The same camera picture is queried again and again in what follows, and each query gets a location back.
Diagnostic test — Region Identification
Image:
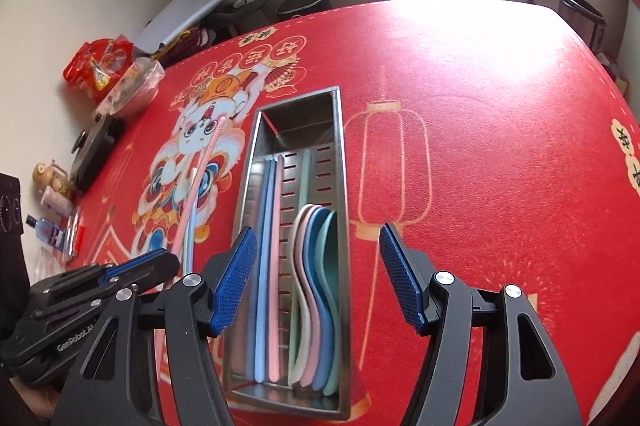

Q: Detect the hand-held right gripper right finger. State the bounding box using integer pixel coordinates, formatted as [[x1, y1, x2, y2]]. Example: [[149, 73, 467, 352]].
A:
[[379, 222, 583, 426]]

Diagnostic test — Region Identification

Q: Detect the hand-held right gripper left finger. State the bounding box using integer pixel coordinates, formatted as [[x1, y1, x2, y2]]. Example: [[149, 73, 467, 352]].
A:
[[62, 226, 258, 426]]

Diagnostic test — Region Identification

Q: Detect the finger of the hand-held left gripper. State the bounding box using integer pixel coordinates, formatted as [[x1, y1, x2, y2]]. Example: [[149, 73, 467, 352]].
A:
[[30, 250, 181, 307]]

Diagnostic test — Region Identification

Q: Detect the pink chopstick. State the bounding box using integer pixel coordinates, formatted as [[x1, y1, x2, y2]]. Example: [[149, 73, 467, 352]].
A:
[[171, 116, 227, 259], [267, 154, 285, 382]]

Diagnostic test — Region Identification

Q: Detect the green spoon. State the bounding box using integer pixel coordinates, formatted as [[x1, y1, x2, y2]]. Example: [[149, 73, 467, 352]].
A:
[[320, 208, 345, 397]]

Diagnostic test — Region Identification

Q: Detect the beige spoon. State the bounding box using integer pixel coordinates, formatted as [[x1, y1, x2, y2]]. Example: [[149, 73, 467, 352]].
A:
[[288, 204, 317, 386]]

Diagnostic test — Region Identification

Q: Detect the blue spoon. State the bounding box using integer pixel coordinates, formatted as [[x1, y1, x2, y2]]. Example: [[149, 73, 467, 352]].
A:
[[306, 207, 337, 393]]

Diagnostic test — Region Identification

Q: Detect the pink spoon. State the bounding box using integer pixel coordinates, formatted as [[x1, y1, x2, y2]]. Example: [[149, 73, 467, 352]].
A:
[[296, 206, 323, 389]]

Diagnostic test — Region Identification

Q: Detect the perforated steel utensil tray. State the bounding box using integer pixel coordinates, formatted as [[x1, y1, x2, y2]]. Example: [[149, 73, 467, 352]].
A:
[[222, 86, 353, 422]]

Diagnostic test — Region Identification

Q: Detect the clear plastic packet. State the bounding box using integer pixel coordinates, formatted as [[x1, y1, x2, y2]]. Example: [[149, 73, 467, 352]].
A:
[[35, 251, 66, 281]]

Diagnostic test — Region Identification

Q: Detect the red white pack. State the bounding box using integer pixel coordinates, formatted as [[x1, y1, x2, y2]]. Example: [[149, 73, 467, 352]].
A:
[[60, 206, 86, 261]]

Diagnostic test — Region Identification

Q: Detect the black perforated chair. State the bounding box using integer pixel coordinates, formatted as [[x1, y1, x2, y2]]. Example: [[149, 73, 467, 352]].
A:
[[0, 173, 26, 322]]

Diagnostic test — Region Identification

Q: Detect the blue bottle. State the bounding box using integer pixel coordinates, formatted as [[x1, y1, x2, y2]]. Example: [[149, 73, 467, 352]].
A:
[[26, 215, 66, 249]]

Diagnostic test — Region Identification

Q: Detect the white pink bottle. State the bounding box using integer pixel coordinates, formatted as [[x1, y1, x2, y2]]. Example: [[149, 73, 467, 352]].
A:
[[41, 186, 73, 217]]

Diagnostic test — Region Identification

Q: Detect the brown teapot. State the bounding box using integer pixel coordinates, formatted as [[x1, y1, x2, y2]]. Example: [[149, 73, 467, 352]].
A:
[[32, 161, 68, 197]]

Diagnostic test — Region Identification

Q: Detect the red printed tablecloth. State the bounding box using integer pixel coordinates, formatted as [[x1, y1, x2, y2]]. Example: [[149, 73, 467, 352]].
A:
[[65, 0, 640, 426]]

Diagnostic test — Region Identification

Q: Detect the bowl covered with plastic wrap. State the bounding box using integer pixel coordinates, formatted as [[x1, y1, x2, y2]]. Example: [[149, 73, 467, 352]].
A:
[[97, 58, 166, 117]]

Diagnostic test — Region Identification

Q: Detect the red snack bag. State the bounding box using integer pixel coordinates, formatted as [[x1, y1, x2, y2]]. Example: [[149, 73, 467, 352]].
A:
[[64, 34, 136, 99]]

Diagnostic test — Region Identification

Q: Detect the dark storage bin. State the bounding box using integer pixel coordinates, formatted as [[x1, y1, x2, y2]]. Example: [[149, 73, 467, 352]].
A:
[[200, 0, 273, 42]]

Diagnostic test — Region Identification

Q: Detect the white rolled sheet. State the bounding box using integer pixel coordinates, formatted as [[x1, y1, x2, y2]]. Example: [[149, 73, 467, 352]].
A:
[[135, 0, 253, 51]]

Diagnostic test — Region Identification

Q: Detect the black air fryer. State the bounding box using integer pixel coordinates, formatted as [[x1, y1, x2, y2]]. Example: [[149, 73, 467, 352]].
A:
[[276, 0, 328, 21]]

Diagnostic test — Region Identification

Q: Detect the cardboard box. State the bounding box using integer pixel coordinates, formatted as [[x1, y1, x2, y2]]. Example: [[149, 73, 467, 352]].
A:
[[597, 50, 631, 99]]

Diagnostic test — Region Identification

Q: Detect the rice cooker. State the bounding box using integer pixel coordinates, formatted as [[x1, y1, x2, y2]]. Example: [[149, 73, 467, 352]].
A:
[[557, 0, 608, 51]]

